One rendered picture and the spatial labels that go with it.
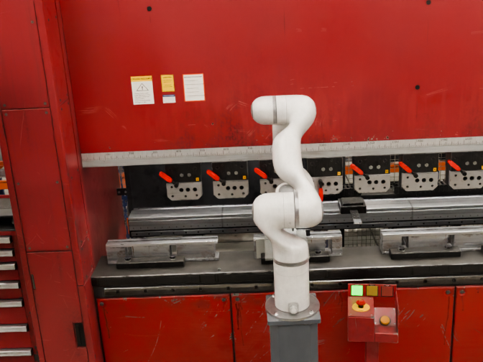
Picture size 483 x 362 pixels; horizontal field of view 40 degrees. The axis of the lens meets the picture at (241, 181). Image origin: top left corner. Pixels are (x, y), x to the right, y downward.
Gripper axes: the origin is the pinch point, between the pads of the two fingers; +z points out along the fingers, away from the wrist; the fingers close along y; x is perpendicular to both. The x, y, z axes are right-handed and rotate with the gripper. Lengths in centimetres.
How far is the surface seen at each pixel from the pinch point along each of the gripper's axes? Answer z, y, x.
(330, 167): -19.3, -19.4, -17.3
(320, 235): 6.9, -15.4, 1.8
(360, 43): -58, -32, -50
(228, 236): 220, 40, -101
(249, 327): 27.0, 18.0, 35.6
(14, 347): 63, 137, 31
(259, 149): -26.6, 9.8, -23.4
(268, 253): -9.6, 8.0, 16.8
